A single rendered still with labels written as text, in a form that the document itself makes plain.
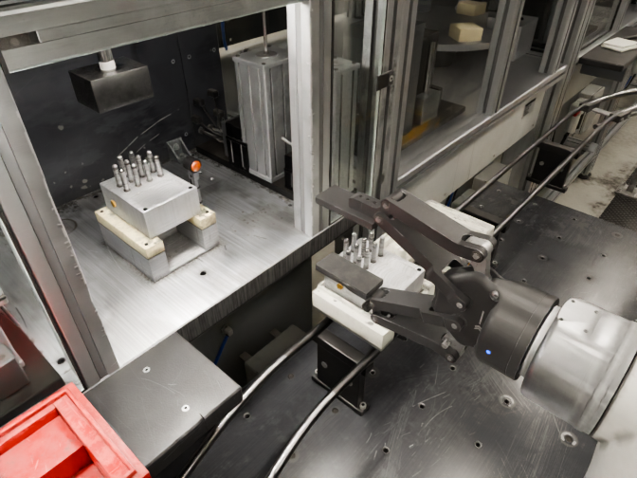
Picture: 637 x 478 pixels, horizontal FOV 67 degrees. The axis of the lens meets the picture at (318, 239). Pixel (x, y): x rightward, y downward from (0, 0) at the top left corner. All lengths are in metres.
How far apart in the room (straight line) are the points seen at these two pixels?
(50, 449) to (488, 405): 0.67
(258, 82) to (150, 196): 0.28
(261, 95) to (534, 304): 0.64
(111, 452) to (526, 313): 0.41
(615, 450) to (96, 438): 0.46
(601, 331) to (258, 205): 0.68
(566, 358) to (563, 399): 0.03
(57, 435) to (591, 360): 0.51
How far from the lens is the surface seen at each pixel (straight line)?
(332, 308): 0.78
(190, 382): 0.66
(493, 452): 0.89
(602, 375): 0.39
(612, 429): 0.40
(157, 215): 0.76
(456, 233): 0.41
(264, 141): 0.94
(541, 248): 1.31
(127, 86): 0.75
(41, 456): 0.61
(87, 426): 0.59
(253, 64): 0.89
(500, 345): 0.40
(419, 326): 0.49
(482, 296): 0.42
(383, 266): 0.77
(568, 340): 0.39
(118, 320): 0.76
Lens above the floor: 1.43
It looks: 38 degrees down
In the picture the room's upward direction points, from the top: straight up
